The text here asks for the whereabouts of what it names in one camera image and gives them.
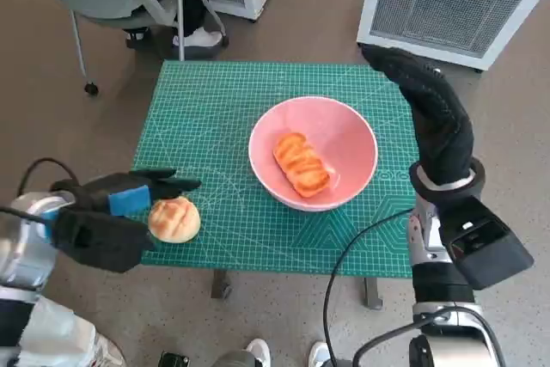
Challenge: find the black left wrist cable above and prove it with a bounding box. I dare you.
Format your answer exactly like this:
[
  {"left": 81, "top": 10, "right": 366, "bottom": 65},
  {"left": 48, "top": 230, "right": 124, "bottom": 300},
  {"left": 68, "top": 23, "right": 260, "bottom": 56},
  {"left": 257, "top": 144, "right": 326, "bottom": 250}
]
[{"left": 17, "top": 157, "right": 81, "bottom": 196}]

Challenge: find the standing person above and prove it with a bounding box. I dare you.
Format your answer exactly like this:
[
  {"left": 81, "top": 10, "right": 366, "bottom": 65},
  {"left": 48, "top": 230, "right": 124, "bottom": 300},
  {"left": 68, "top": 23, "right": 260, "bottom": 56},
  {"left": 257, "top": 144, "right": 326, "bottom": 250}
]
[{"left": 19, "top": 296, "right": 128, "bottom": 367}]

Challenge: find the pink bowl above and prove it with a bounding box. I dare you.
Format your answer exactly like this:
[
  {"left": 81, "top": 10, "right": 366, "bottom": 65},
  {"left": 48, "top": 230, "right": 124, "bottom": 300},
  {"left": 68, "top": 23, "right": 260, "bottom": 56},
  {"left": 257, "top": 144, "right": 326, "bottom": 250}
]
[{"left": 247, "top": 97, "right": 379, "bottom": 212}]

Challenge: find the round toy bread bun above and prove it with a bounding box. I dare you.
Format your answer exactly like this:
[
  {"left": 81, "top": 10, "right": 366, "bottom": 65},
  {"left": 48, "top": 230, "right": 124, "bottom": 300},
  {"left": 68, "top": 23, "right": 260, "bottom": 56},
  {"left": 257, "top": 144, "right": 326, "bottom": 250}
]
[{"left": 147, "top": 195, "right": 202, "bottom": 244}]

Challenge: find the long black robot cable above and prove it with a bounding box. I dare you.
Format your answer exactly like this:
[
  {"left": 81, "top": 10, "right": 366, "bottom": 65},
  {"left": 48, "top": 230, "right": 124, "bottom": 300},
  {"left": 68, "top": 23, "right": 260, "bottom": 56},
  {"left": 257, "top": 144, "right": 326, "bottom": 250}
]
[{"left": 322, "top": 207, "right": 413, "bottom": 367}]

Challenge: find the large white mesh cabinet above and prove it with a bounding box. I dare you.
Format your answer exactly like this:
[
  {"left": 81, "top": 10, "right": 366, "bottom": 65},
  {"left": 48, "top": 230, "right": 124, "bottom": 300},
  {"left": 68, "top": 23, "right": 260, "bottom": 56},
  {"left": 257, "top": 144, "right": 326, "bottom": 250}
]
[{"left": 356, "top": 0, "right": 550, "bottom": 72}]

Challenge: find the long braided toy bread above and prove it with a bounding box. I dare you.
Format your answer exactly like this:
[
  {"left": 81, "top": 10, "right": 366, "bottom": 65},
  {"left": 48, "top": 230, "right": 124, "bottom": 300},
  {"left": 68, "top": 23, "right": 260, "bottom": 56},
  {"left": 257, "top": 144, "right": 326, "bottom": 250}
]
[{"left": 272, "top": 132, "right": 337, "bottom": 200}]

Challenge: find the white shoe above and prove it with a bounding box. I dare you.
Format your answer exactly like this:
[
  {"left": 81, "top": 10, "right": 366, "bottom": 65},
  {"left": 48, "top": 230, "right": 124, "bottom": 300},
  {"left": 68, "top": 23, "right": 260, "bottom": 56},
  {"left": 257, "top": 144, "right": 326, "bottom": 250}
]
[
  {"left": 308, "top": 339, "right": 334, "bottom": 367},
  {"left": 244, "top": 338, "right": 271, "bottom": 367}
]

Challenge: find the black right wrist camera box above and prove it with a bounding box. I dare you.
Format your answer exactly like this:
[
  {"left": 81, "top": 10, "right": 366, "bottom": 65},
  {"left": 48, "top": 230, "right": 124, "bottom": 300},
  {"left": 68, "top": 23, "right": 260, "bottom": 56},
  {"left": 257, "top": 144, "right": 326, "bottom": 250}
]
[{"left": 437, "top": 194, "right": 535, "bottom": 291}]

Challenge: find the grey robot waist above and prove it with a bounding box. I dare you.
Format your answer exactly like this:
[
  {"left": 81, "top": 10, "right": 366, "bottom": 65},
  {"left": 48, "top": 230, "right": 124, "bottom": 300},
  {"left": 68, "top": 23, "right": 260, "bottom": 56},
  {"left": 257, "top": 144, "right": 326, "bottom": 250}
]
[{"left": 212, "top": 349, "right": 259, "bottom": 367}]

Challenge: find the seated person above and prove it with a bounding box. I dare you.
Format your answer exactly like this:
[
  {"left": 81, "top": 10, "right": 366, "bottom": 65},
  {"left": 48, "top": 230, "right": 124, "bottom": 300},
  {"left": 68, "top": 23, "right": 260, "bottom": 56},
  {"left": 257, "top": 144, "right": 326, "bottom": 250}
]
[{"left": 124, "top": 0, "right": 227, "bottom": 48}]

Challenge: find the green cutting mat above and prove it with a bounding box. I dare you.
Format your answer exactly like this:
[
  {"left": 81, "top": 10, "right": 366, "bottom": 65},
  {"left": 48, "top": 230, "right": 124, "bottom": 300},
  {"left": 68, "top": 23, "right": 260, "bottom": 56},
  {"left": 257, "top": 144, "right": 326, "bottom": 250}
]
[{"left": 131, "top": 59, "right": 420, "bottom": 280}]

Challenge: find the black device on floor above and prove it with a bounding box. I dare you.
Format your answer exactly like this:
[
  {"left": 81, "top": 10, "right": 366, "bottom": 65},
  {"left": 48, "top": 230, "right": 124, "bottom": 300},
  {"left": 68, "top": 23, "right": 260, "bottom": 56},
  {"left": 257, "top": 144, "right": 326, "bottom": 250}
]
[{"left": 157, "top": 350, "right": 191, "bottom": 367}]

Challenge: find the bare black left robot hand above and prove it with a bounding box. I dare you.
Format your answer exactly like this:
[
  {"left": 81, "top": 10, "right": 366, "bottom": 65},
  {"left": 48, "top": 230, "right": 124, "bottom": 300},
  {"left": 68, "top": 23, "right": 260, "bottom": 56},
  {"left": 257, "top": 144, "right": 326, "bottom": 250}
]
[{"left": 50, "top": 168, "right": 203, "bottom": 218}]

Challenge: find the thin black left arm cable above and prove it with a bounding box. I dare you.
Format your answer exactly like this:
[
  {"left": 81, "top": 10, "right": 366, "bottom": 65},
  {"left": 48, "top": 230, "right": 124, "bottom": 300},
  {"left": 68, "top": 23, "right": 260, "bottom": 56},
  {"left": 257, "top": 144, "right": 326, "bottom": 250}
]
[{"left": 0, "top": 206, "right": 59, "bottom": 226}]

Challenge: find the black right shoulder cable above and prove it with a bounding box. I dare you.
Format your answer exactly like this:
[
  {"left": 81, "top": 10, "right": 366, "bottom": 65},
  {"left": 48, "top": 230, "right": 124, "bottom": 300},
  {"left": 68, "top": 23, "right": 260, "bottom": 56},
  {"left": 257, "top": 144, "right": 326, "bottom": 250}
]
[{"left": 351, "top": 306, "right": 508, "bottom": 367}]

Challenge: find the metal table leg bracket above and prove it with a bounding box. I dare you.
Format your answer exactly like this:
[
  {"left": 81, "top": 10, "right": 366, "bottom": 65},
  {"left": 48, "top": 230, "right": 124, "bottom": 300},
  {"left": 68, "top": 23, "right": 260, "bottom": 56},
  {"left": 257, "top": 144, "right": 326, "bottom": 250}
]
[
  {"left": 363, "top": 277, "right": 383, "bottom": 310},
  {"left": 210, "top": 270, "right": 232, "bottom": 299}
]

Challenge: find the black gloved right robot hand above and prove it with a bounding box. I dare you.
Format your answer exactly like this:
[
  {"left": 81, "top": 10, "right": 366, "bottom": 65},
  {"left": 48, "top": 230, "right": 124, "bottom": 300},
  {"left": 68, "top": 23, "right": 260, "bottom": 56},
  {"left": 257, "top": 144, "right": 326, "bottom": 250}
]
[{"left": 362, "top": 45, "right": 475, "bottom": 187}]

